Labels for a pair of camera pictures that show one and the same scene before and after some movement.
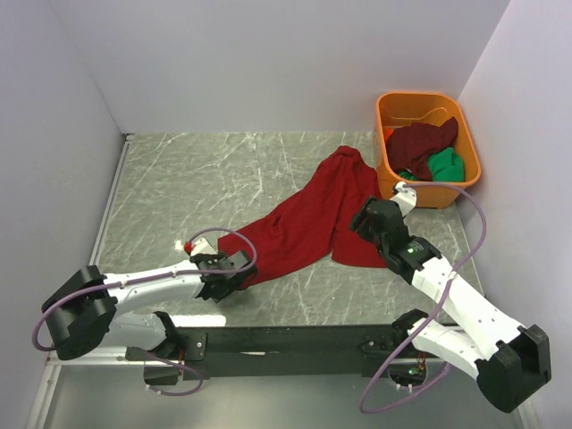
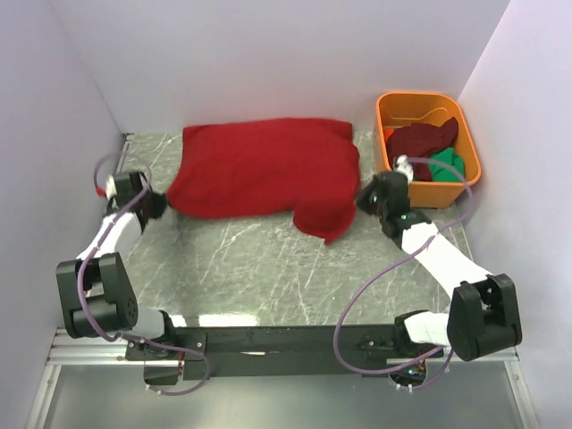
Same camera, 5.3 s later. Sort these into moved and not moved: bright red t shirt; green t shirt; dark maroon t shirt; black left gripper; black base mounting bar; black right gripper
Moved: black left gripper; black right gripper; bright red t shirt
Not moved: black base mounting bar; green t shirt; dark maroon t shirt
